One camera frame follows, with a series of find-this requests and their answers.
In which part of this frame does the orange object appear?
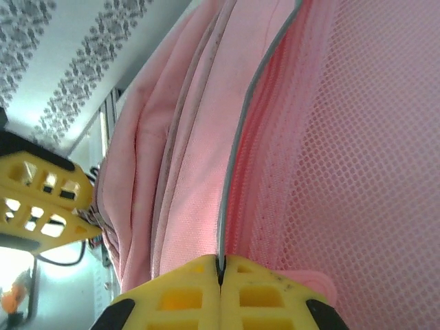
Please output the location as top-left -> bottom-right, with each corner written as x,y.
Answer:
0,285 -> 22,316

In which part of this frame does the thin black cable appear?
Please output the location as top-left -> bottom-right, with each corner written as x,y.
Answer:
34,236 -> 87,266

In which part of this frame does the aluminium cell frame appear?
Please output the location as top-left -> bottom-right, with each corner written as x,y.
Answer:
68,87 -> 122,269

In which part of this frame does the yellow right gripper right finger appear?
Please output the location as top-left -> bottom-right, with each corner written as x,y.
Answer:
219,254 -> 350,330

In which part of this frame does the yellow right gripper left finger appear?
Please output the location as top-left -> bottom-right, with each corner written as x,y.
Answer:
91,254 -> 221,330

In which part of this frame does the pink student backpack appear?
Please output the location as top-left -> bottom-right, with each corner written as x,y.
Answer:
98,0 -> 440,330

